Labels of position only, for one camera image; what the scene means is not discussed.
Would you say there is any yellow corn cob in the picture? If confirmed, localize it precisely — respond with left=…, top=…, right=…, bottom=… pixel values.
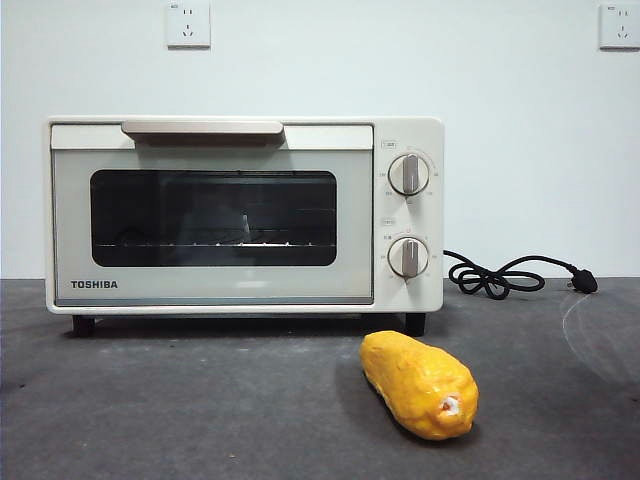
left=359, top=329, right=480, bottom=441

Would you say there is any glass oven door with handle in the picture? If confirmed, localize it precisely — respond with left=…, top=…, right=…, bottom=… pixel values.
left=49, top=120, right=375, bottom=306

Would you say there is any cream timer knob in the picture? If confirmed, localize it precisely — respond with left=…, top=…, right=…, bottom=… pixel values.
left=387, top=236, right=431, bottom=279

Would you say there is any white wall socket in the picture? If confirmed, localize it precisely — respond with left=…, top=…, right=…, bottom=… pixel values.
left=599, top=3, right=640, bottom=51
left=166, top=0, right=212, bottom=50

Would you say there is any metal wire oven rack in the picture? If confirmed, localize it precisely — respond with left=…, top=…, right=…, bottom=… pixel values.
left=94, top=241, right=336, bottom=250

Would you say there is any black power cord with plug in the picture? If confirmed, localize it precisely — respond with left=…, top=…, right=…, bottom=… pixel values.
left=442, top=249, right=599, bottom=300

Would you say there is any cream toaster oven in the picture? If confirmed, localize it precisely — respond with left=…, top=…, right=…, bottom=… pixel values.
left=44, top=115, right=445, bottom=337

